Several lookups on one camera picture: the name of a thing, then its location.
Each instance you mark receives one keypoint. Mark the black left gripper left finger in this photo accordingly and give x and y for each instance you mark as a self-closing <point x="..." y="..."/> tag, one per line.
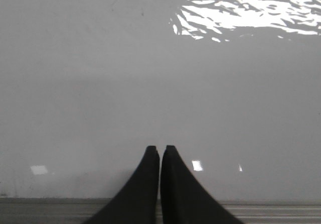
<point x="136" y="201"/>

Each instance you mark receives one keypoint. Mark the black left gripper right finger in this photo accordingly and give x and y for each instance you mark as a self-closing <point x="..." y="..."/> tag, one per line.
<point x="183" y="198"/>

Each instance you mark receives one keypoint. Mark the white whiteboard with aluminium frame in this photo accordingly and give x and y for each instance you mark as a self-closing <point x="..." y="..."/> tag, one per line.
<point x="87" y="85"/>

